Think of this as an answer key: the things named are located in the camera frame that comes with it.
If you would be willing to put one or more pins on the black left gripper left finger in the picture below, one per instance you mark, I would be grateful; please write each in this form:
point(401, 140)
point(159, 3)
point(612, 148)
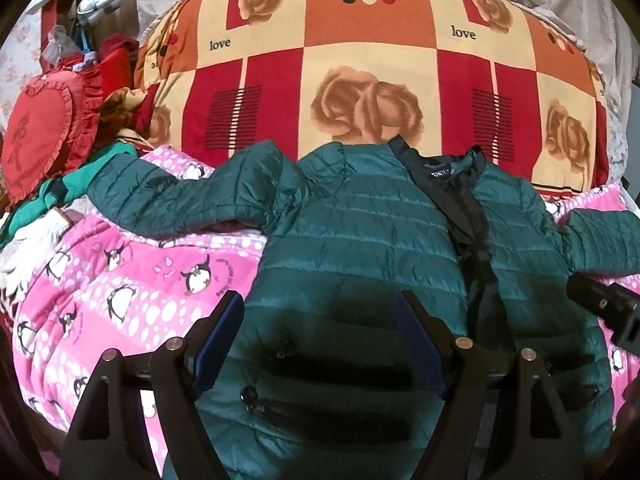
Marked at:
point(108, 437)

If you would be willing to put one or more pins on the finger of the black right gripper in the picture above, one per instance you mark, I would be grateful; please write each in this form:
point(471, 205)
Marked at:
point(615, 305)

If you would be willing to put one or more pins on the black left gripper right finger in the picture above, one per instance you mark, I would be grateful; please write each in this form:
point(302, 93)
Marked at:
point(502, 416)

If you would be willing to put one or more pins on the dark green quilted down jacket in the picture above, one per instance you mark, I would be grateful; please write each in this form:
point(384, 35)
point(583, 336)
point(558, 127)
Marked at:
point(319, 384)

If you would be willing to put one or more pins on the pink penguin print quilt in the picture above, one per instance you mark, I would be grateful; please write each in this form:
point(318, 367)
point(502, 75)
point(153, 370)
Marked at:
point(106, 287)

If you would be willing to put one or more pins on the teal green garment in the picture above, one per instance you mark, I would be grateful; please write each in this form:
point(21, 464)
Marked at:
point(60, 191)

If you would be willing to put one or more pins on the red heart shaped pillow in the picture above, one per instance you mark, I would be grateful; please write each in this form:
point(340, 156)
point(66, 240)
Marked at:
point(51, 130)

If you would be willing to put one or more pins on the brown gold satin cloth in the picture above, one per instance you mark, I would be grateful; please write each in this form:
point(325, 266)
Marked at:
point(119, 111)

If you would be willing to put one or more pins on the red folded cloth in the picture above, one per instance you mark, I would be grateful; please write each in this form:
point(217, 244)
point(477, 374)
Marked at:
point(118, 56)

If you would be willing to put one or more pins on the red cream rose patterned blanket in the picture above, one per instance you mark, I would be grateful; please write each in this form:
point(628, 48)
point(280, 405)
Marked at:
point(443, 74)

